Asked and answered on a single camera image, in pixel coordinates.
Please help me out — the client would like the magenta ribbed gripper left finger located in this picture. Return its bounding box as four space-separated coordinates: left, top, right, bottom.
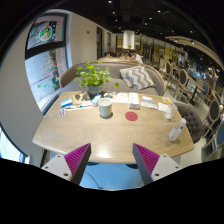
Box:
40 142 92 186

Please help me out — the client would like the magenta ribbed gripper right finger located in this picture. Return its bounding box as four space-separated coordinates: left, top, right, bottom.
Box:
132 142 184 186

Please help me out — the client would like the clear plastic water bottle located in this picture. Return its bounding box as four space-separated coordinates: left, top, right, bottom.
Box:
168 118 186 142

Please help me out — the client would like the round red coaster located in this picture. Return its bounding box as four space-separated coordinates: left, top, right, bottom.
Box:
125 112 138 121

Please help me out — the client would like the clear glass with straw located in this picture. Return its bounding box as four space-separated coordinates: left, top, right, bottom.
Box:
165 103 177 120

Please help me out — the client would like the white paper sheet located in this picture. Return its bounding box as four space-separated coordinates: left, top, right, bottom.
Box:
158 103 168 112

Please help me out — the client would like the blue card box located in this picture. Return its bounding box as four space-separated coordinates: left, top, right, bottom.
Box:
61 98 73 108

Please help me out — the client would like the light blue tissue pack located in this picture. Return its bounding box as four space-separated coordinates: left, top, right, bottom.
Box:
91 95 102 107

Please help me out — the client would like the dark tufted grey chair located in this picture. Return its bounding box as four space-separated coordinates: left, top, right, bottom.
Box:
175 102 204 143

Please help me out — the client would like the pale green ceramic cup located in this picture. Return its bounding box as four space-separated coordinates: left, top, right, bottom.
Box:
98 98 112 117

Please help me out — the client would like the yellow sticker card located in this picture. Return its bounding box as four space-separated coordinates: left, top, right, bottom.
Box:
162 97 172 104

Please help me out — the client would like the grey chevron cushion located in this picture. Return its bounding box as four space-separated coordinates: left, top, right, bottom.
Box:
120 66 155 90

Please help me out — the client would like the green potted plant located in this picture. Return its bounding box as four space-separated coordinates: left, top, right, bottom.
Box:
73 61 112 91

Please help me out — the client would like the grey curved sofa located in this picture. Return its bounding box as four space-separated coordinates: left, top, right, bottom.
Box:
59 61 166 96

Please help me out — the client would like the wooden oval-back chair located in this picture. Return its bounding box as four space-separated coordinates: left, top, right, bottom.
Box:
175 69 190 100

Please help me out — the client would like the person in white shirt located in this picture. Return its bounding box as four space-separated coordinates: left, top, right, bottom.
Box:
129 50 143 64

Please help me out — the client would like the white pillar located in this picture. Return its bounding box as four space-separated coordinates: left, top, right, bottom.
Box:
123 30 135 49

